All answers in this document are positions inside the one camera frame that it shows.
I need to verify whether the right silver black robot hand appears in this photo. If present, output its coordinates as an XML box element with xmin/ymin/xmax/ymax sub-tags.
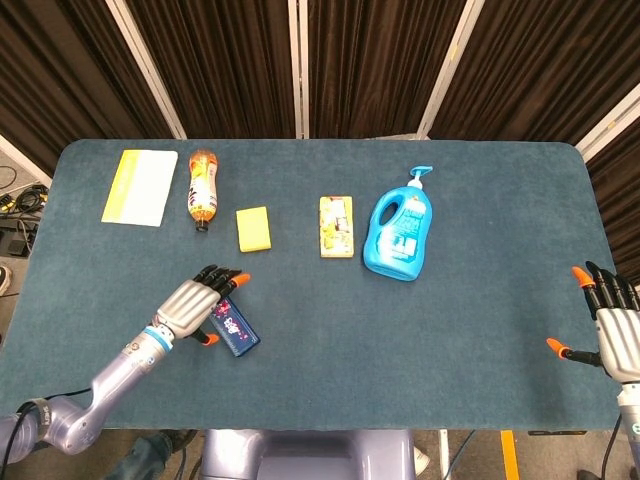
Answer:
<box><xmin>544</xmin><ymin>259</ymin><xmax>640</xmax><ymax>386</ymax></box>

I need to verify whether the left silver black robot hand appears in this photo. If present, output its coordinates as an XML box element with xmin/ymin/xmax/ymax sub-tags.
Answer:
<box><xmin>155</xmin><ymin>264</ymin><xmax>252</xmax><ymax>347</ymax></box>

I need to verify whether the blue glasses case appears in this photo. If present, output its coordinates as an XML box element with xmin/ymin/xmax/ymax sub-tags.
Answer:
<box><xmin>207</xmin><ymin>295</ymin><xmax>262</xmax><ymax>358</ymax></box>

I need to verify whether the yellow sponge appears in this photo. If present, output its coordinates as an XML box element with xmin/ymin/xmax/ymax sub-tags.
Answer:
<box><xmin>235</xmin><ymin>205</ymin><xmax>273</xmax><ymax>253</ymax></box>

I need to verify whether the orange drink bottle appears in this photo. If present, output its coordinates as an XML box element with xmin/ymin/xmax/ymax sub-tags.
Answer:
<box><xmin>187</xmin><ymin>149</ymin><xmax>220</xmax><ymax>235</ymax></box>

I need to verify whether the yellow white booklet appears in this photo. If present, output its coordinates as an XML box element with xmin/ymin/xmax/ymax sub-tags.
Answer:
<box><xmin>100</xmin><ymin>149</ymin><xmax>179</xmax><ymax>229</ymax></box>

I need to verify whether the dark brown pleated curtain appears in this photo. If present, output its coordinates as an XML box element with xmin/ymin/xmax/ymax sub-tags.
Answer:
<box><xmin>0</xmin><ymin>0</ymin><xmax>174</xmax><ymax>176</ymax></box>
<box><xmin>124</xmin><ymin>0</ymin><xmax>301</xmax><ymax>140</ymax></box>
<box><xmin>585</xmin><ymin>112</ymin><xmax>640</xmax><ymax>286</ymax></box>
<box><xmin>307</xmin><ymin>0</ymin><xmax>469</xmax><ymax>139</ymax></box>
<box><xmin>432</xmin><ymin>0</ymin><xmax>640</xmax><ymax>146</ymax></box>

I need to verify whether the yellow floor tape strip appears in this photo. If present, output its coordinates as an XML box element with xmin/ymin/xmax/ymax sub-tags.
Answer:
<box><xmin>500</xmin><ymin>429</ymin><xmax>520</xmax><ymax>480</ymax></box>

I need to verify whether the yellow snack box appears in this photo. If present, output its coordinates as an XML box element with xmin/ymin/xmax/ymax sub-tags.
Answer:
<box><xmin>319</xmin><ymin>195</ymin><xmax>355</xmax><ymax>260</ymax></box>

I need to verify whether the black floor box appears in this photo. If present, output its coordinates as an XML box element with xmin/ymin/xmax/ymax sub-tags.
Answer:
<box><xmin>0</xmin><ymin>230</ymin><xmax>35</xmax><ymax>259</ymax></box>

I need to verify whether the lilac grey robot torso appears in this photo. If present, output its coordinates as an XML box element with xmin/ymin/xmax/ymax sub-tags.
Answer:
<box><xmin>199</xmin><ymin>428</ymin><xmax>416</xmax><ymax>480</ymax></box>

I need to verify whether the white table leg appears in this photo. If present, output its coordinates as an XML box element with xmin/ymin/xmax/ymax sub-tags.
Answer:
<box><xmin>438</xmin><ymin>429</ymin><xmax>452</xmax><ymax>480</ymax></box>

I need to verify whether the teal felt table cover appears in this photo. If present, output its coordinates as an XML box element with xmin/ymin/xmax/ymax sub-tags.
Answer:
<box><xmin>0</xmin><ymin>138</ymin><xmax>624</xmax><ymax>432</ymax></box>

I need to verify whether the blue detergent pump bottle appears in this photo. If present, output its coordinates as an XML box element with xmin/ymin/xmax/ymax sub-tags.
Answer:
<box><xmin>362</xmin><ymin>165</ymin><xmax>435</xmax><ymax>282</ymax></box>

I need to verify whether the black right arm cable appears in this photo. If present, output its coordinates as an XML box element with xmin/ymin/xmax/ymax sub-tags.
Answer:
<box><xmin>598</xmin><ymin>413</ymin><xmax>622</xmax><ymax>480</ymax></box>

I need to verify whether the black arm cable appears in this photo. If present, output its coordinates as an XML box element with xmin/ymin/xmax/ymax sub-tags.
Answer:
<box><xmin>0</xmin><ymin>387</ymin><xmax>95</xmax><ymax>474</ymax></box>
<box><xmin>598</xmin><ymin>413</ymin><xmax>622</xmax><ymax>480</ymax></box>

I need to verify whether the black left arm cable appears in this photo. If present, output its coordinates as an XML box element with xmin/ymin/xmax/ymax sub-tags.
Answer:
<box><xmin>0</xmin><ymin>387</ymin><xmax>95</xmax><ymax>474</ymax></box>

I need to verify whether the black yellow cable bundle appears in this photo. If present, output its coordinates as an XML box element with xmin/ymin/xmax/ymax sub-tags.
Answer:
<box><xmin>0</xmin><ymin>182</ymin><xmax>50</xmax><ymax>224</ymax></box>

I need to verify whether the white partition frame post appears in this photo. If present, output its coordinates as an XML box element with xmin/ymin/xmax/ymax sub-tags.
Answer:
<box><xmin>574</xmin><ymin>82</ymin><xmax>640</xmax><ymax>161</ymax></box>
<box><xmin>415</xmin><ymin>0</ymin><xmax>484</xmax><ymax>141</ymax></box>
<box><xmin>287</xmin><ymin>0</ymin><xmax>311</xmax><ymax>140</ymax></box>
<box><xmin>104</xmin><ymin>0</ymin><xmax>187</xmax><ymax>140</ymax></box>

